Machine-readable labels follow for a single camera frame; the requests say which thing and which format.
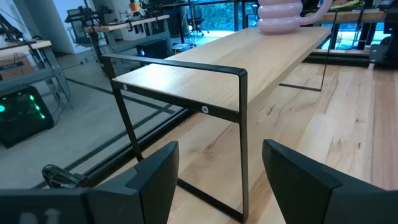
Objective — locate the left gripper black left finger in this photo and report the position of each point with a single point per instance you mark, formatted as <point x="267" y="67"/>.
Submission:
<point x="146" y="196"/>

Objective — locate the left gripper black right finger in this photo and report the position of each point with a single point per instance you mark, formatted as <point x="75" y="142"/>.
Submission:
<point x="301" y="193"/>

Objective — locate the pink ribbed mug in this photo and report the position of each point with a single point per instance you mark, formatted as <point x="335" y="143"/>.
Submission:
<point x="278" y="18"/>

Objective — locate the black workstation robot arm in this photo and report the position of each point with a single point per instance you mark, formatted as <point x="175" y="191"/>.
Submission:
<point x="87" y="15"/>
<point x="9" y="31"/>

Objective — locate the black computer tower green lights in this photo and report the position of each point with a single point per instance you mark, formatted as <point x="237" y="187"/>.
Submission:
<point x="21" y="121"/>

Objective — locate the black computer tower blue lights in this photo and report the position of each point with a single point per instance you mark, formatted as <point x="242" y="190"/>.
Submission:
<point x="154" y="49"/>

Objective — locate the wooden top grey desk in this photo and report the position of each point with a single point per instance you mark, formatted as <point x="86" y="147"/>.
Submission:
<point x="124" y="25"/>
<point x="18" y="46"/>

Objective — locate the wooden top black desk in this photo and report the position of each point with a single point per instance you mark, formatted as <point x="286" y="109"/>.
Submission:
<point x="348" y="15"/>

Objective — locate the cardboard box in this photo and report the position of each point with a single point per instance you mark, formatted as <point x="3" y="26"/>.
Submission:
<point x="14" y="67"/>

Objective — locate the black office chair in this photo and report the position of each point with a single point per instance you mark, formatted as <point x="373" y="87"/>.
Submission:
<point x="196" y="15"/>

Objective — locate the orange mug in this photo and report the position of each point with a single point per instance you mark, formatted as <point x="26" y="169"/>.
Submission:
<point x="135" y="6"/>

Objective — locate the wooden shelf black metal frame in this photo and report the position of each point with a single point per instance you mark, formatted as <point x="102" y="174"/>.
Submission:
<point x="217" y="71"/>

